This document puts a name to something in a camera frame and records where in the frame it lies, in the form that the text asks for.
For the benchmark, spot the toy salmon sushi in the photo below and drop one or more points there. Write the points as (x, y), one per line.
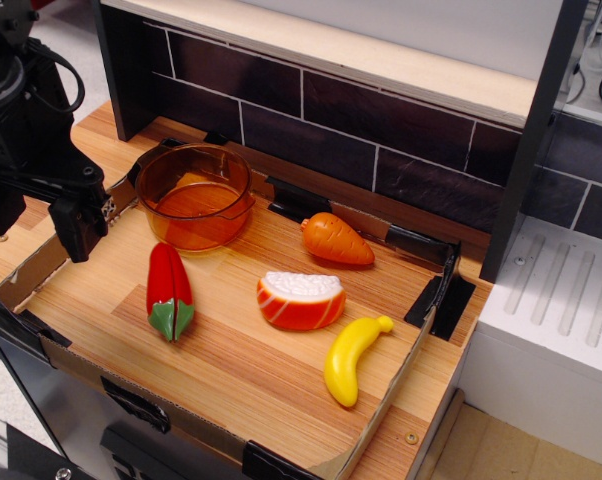
(300, 302)

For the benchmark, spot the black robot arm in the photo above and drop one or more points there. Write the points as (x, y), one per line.
(29, 77)

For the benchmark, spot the orange toy carrot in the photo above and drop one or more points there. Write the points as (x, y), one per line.
(330, 238)

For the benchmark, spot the yellow toy banana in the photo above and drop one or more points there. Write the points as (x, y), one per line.
(340, 366)

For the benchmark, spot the dark grey shelf frame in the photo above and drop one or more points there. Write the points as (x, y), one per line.
(422, 141)

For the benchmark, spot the transparent orange plastic pot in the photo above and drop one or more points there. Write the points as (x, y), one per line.
(197, 197)

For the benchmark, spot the red toy chili pepper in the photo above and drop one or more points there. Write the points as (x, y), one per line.
(169, 299)

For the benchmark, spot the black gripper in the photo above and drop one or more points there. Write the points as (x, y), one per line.
(39, 160)

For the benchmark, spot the white sink drainboard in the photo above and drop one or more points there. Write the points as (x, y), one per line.
(535, 359)

